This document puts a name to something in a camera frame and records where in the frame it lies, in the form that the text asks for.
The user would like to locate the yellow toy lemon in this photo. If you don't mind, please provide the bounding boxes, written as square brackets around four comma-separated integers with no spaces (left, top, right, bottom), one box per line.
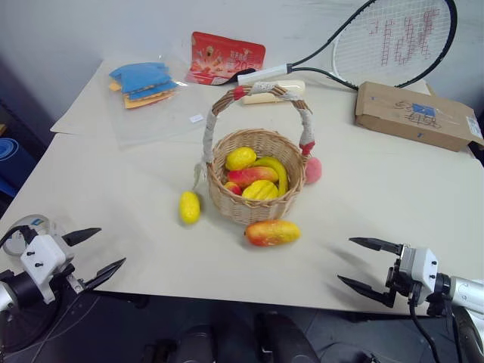
[178,191,201,225]
[225,146,258,171]

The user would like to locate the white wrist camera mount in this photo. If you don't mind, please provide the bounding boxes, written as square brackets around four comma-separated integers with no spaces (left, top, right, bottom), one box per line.
[19,234,67,304]
[399,247,440,293]

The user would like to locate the clear tape roll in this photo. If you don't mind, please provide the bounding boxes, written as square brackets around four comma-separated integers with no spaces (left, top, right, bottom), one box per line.
[2,215,58,258]

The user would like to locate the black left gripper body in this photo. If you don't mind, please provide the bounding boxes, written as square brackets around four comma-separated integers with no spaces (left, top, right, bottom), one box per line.
[48,244,87,296]

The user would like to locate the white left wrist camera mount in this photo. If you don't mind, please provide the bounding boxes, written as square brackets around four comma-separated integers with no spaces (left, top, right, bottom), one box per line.
[19,234,67,304]

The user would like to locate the blue rolled mat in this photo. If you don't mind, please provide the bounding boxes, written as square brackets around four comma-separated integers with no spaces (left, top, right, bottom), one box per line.
[0,137,37,198]

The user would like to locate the red yellow toy mango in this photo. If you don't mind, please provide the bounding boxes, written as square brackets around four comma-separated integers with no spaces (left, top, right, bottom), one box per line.
[226,166,280,185]
[244,219,302,248]

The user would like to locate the brown cardboard box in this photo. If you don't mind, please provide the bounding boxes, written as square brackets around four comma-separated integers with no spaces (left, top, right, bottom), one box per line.
[354,80,484,153]

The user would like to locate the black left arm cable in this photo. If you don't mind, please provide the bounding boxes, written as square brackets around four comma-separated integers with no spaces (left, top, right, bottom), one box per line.
[0,225,39,247]

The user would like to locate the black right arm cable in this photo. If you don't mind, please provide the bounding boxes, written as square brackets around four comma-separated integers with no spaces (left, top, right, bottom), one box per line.
[408,297,461,363]

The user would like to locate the wicker basket with handle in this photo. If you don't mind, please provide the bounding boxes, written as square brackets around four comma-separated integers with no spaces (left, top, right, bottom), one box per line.
[192,83,317,227]

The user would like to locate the yellow toy starfruit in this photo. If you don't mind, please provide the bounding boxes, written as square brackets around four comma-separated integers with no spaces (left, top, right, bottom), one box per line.
[241,179,280,200]

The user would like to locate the clear plastic bag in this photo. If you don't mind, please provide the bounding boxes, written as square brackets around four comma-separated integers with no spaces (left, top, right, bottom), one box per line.
[107,55,213,151]

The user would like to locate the red snack bag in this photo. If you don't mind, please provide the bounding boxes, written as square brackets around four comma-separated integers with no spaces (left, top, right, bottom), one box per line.
[185,31,267,86]

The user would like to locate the yellow toy banana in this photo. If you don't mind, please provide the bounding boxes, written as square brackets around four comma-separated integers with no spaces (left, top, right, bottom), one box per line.
[251,156,290,197]

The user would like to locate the dark rounded shape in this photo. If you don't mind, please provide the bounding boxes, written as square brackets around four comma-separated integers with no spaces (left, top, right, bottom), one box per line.
[172,324,228,363]

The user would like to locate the black white tennis racket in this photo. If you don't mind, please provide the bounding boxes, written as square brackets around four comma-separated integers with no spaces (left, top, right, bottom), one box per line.
[237,0,458,92]

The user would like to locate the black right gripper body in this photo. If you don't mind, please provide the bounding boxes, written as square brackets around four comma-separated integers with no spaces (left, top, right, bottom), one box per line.
[384,245,422,308]

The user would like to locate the pink toy peach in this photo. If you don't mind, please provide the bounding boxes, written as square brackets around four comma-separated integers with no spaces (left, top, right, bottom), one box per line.
[304,157,323,185]

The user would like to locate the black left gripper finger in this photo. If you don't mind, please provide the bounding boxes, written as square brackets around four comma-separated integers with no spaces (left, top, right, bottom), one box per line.
[82,258,127,293]
[61,227,102,248]

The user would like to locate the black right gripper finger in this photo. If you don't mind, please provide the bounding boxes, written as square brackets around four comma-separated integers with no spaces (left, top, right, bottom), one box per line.
[337,275,396,309]
[348,237,402,259]

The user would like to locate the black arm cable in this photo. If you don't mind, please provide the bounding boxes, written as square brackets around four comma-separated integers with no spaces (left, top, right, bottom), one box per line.
[0,225,39,247]
[408,297,461,363]

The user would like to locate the cream rectangular block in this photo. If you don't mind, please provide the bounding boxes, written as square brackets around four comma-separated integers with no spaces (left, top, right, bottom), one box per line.
[241,79,306,106]

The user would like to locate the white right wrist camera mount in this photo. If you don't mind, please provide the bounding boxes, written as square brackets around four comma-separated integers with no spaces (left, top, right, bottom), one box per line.
[399,247,440,293]

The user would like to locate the blue and yellow sponge cloths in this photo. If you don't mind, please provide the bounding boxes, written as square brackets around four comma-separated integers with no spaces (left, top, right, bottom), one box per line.
[108,61,181,111]

